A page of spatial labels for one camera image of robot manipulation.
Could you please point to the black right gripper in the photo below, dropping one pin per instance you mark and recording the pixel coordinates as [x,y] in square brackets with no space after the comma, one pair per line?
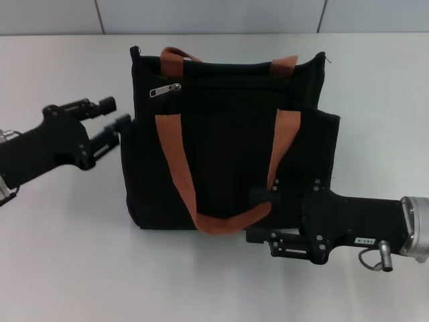
[352,221]

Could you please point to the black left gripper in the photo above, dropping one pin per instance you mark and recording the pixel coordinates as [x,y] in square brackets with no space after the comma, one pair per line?
[50,144]

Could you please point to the silver zipper pull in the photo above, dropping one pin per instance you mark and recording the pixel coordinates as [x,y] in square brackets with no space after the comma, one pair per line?
[164,90]

